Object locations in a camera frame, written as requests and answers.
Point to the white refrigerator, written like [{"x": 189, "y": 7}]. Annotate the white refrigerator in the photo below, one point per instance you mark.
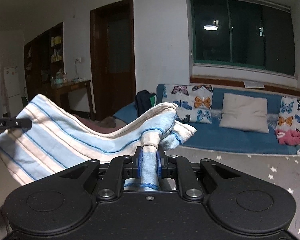
[{"x": 12, "y": 85}]

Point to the white wall socket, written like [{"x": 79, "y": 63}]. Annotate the white wall socket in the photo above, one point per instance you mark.
[{"x": 78, "y": 60}]

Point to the wooden side table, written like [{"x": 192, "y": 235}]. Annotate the wooden side table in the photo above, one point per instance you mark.
[{"x": 61, "y": 95}]

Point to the beige plain pillow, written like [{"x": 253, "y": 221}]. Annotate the beige plain pillow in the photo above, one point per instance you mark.
[{"x": 244, "y": 113}]

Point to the blue white striped shirt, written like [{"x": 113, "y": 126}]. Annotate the blue white striped shirt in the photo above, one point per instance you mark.
[{"x": 57, "y": 140}]

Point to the pink plush toy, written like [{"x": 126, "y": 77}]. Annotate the pink plush toy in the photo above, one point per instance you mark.
[{"x": 290, "y": 137}]

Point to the butterfly pillow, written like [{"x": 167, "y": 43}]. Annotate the butterfly pillow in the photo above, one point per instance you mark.
[
  {"x": 289, "y": 114},
  {"x": 193, "y": 102}
]

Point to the dark green framed window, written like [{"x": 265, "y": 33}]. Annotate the dark green framed window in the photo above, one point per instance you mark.
[{"x": 243, "y": 34}]

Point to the dark blue backpack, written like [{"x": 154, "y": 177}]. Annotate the dark blue backpack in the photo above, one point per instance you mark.
[{"x": 144, "y": 100}]

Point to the left butterfly pillow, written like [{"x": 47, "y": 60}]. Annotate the left butterfly pillow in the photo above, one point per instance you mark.
[{"x": 193, "y": 102}]

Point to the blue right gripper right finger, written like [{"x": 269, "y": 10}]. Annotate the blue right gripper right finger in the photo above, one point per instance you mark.
[{"x": 161, "y": 162}]

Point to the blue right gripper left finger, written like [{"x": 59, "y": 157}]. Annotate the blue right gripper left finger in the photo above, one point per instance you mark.
[{"x": 138, "y": 162}]

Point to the dark wooden door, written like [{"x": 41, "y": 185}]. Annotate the dark wooden door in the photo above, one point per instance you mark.
[{"x": 112, "y": 57}]

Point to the right butterfly pillow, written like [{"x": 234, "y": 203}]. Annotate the right butterfly pillow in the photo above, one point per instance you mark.
[{"x": 289, "y": 114}]

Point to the white book on sill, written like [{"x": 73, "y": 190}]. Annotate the white book on sill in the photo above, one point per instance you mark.
[{"x": 253, "y": 85}]

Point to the blue covered sofa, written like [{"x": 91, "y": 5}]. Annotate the blue covered sofa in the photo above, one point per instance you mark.
[{"x": 216, "y": 138}]

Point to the dark wooden shelf cabinet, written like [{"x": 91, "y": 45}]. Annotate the dark wooden shelf cabinet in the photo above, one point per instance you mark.
[{"x": 43, "y": 58}]

